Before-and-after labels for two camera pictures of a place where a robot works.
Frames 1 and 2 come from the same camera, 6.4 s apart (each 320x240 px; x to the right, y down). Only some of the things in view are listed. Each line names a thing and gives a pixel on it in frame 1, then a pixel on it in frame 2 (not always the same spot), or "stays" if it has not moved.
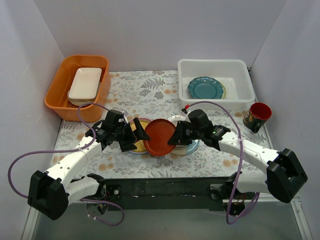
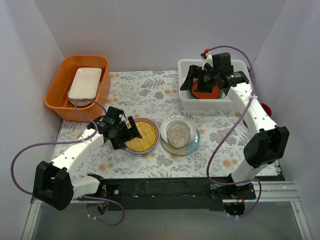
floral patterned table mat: x=147 y=94 stays
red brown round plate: x=159 y=131 to x=215 y=94
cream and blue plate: x=186 y=149 stays
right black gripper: x=184 y=133 to x=200 y=78
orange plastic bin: x=57 y=96 stays
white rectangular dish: x=83 y=88 stays
